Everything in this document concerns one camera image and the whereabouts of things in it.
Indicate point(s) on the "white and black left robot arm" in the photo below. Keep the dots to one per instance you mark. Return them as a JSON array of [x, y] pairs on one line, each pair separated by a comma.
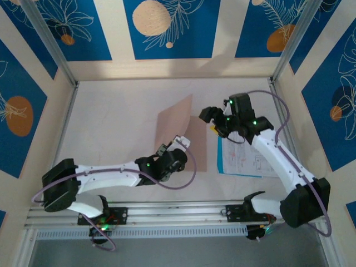
[[111, 175]]

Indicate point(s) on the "paper sheet with L-shaped drawing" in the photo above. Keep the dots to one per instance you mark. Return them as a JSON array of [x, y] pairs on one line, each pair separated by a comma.
[[242, 158]]

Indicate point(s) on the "blue plastic sleeve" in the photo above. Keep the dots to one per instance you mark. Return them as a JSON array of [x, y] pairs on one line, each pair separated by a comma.
[[219, 155]]

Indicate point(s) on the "aluminium frame post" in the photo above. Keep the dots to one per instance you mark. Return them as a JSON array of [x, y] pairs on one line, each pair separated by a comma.
[[47, 41], [294, 41]]

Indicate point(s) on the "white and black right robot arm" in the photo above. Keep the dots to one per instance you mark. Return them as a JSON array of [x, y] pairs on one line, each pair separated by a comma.
[[267, 151]]

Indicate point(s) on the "aluminium frame leg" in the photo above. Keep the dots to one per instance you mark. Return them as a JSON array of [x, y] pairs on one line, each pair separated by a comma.
[[331, 247], [23, 247]]

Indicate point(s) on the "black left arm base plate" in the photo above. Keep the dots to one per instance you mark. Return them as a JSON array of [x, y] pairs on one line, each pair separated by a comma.
[[119, 214]]

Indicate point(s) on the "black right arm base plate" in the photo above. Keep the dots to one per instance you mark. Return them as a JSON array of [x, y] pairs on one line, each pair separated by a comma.
[[235, 212]]

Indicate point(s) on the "black base electronics module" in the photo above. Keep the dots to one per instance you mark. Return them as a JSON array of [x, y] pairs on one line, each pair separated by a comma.
[[100, 232], [257, 232]]

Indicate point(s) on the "aluminium table side rail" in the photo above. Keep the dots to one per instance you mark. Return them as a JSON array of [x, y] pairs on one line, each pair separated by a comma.
[[281, 111], [68, 119]]

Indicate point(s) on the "beige cardboard folder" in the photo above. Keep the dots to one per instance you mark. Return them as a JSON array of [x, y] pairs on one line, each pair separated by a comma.
[[173, 119]]

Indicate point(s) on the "aluminium mounting rail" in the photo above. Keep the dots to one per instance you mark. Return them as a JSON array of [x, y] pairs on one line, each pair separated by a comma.
[[172, 211]]

